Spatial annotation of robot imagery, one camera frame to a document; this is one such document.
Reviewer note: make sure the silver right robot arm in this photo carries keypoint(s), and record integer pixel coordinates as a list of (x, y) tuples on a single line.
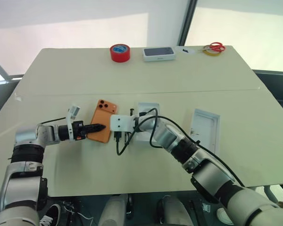
[(169, 136)]

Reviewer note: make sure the white phone box base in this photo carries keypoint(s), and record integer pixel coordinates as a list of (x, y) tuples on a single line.
[(147, 107)]

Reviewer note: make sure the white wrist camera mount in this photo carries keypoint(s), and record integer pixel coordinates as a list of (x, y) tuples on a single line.
[(119, 123), (73, 111)]

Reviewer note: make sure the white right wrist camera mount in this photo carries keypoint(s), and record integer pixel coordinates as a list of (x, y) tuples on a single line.
[(119, 123)]

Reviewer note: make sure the dark window frame post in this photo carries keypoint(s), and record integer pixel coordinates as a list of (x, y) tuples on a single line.
[(187, 21)]

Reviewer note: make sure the white rounded shell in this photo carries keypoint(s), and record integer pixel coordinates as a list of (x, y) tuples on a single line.
[(173, 212), (114, 210)]

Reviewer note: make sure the white round disc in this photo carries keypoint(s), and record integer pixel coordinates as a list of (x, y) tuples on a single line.
[(224, 216)]

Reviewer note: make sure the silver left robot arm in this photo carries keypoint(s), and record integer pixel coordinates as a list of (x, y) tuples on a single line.
[(26, 174)]

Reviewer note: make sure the white box with phone print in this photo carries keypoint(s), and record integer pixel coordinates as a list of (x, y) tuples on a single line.
[(158, 53)]

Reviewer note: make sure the white paper with black mark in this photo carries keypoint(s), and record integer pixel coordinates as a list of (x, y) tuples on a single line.
[(185, 50)]

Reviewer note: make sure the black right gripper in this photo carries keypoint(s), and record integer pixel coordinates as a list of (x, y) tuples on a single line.
[(116, 136)]

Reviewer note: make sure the red tape roll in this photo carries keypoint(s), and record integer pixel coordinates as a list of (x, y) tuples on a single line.
[(120, 55)]

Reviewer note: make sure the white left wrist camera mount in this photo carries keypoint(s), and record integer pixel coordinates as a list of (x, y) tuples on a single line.
[(73, 111)]

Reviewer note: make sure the black sneaker with white laces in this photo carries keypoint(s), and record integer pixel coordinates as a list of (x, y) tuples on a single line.
[(50, 215)]

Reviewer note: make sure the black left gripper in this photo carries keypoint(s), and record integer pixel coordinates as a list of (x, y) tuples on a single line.
[(79, 129)]

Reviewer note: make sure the orange smartphone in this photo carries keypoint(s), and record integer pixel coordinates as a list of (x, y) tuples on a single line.
[(103, 113)]

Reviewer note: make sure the white phone box lid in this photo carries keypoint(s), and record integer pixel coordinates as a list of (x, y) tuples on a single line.
[(206, 127)]

